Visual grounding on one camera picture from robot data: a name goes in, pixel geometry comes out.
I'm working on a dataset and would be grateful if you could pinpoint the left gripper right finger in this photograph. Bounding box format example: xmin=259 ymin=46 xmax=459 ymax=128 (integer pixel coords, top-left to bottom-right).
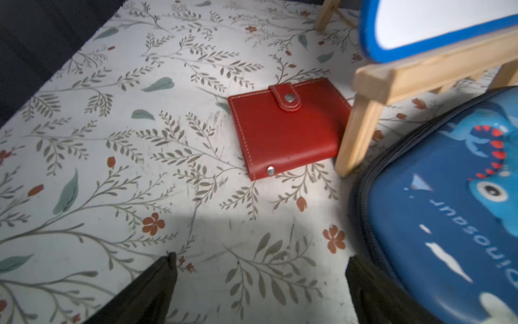
xmin=345 ymin=256 xmax=441 ymax=324

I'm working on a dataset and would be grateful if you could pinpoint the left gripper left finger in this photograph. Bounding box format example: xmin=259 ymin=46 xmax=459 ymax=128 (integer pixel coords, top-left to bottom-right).
xmin=85 ymin=252 xmax=178 ymax=324

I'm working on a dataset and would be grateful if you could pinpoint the blue dinosaur pencil case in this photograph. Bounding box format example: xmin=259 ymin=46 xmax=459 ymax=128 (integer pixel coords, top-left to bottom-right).
xmin=349 ymin=86 xmax=517 ymax=323

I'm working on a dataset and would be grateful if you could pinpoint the wooden easel stand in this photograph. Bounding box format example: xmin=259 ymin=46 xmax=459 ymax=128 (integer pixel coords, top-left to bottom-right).
xmin=335 ymin=25 xmax=517 ymax=177

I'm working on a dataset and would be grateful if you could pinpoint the blue framed whiteboard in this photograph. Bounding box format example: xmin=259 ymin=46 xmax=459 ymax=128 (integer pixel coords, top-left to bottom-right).
xmin=359 ymin=0 xmax=517 ymax=63

